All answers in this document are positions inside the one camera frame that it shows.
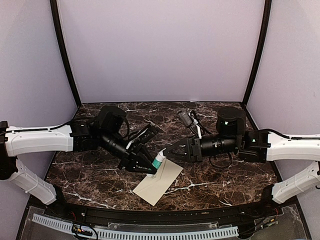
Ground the black front table rail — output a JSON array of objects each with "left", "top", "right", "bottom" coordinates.
[{"left": 65, "top": 202, "right": 277, "bottom": 225}]

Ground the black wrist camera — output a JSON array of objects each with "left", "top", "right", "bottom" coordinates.
[
  {"left": 139, "top": 124, "right": 160, "bottom": 144},
  {"left": 178, "top": 109, "right": 195, "bottom": 128}
]

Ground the black corner frame post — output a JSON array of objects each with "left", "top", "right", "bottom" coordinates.
[
  {"left": 49, "top": 0, "right": 82, "bottom": 108},
  {"left": 241, "top": 0, "right": 272, "bottom": 109}
]

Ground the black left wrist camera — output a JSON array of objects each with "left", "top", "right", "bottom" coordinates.
[{"left": 139, "top": 124, "right": 160, "bottom": 144}]

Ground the green white glue stick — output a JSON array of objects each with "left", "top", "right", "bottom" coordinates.
[{"left": 146, "top": 153, "right": 166, "bottom": 178}]

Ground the black left corner frame post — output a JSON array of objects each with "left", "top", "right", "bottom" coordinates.
[{"left": 49, "top": 0, "right": 82, "bottom": 108}]

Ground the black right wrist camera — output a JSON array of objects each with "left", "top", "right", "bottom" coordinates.
[{"left": 178, "top": 109, "right": 195, "bottom": 128}]

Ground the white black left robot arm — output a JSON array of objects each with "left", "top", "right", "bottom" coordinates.
[{"left": 0, "top": 105, "right": 158, "bottom": 218}]

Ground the cream paper envelope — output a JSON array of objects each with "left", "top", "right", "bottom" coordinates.
[{"left": 133, "top": 159, "right": 183, "bottom": 207}]

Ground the black right corner frame post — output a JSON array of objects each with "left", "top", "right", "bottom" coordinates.
[{"left": 241, "top": 0, "right": 272, "bottom": 109}]

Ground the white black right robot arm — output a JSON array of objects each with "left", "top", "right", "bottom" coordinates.
[{"left": 163, "top": 106, "right": 320, "bottom": 217}]

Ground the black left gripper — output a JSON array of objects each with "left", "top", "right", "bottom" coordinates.
[{"left": 99, "top": 129, "right": 159, "bottom": 174}]

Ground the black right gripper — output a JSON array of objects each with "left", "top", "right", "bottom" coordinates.
[{"left": 162, "top": 134, "right": 240, "bottom": 164}]

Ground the white slotted cable duct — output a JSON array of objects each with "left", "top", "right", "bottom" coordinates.
[{"left": 32, "top": 213, "right": 239, "bottom": 240}]

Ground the white glue stick cap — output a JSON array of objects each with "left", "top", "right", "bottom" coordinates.
[{"left": 157, "top": 148, "right": 166, "bottom": 160}]

